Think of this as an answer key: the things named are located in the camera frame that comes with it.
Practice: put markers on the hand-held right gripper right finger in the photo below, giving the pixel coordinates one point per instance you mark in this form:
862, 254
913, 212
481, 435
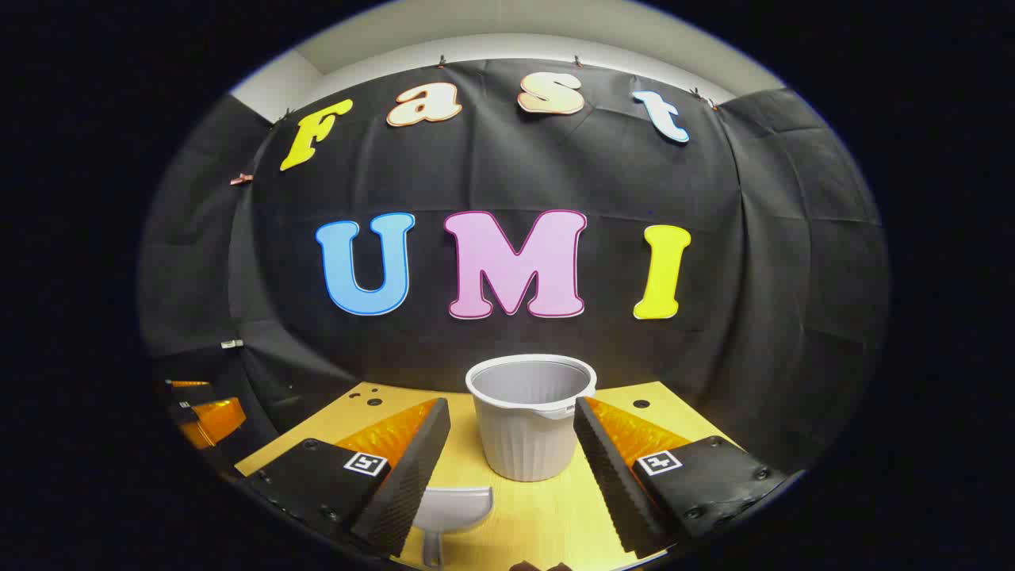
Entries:
607, 476

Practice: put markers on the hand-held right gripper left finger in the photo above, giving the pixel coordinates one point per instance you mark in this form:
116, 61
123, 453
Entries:
412, 468

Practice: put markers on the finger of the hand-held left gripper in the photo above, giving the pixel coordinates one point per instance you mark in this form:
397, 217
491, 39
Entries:
190, 385
218, 419

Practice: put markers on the grey plastic dustpan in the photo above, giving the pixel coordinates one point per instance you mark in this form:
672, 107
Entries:
452, 507

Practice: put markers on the grey ribbed garbage bin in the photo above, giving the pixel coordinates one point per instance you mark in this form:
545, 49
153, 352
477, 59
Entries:
527, 444

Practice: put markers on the black backdrop cloth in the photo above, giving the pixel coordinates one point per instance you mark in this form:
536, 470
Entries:
507, 174

